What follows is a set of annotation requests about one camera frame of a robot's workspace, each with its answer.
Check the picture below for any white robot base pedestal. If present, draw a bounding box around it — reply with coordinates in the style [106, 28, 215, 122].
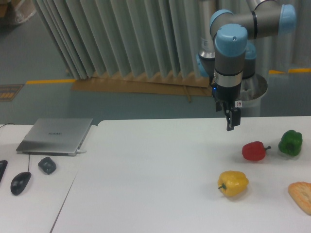
[237, 74, 268, 117]

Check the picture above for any black computer mouse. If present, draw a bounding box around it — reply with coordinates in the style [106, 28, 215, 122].
[10, 171, 32, 196]

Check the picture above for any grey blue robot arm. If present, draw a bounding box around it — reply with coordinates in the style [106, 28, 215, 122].
[197, 0, 297, 131]

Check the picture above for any dark grey small controller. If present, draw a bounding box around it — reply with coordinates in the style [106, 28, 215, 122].
[38, 157, 57, 175]

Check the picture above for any silver closed laptop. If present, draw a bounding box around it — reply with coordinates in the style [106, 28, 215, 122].
[16, 118, 93, 156]

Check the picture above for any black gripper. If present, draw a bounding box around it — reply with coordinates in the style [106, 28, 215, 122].
[211, 83, 241, 131]

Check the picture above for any red bell pepper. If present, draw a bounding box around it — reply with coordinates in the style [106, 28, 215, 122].
[242, 141, 271, 161]

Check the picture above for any green bell pepper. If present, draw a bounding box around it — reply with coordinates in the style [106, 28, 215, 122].
[278, 130, 303, 157]

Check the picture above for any grey folding partition screen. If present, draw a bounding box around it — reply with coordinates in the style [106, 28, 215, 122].
[34, 0, 311, 80]

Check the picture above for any toasted bread piece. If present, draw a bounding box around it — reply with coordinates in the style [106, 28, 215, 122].
[288, 182, 311, 215]

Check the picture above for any brown cardboard sheet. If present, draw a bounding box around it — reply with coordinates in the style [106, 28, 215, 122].
[71, 71, 212, 97]

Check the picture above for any black keyboard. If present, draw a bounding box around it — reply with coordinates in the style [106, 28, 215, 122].
[0, 160, 8, 182]

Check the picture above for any yellow bell pepper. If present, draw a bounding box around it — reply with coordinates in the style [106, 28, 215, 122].
[218, 170, 249, 197]

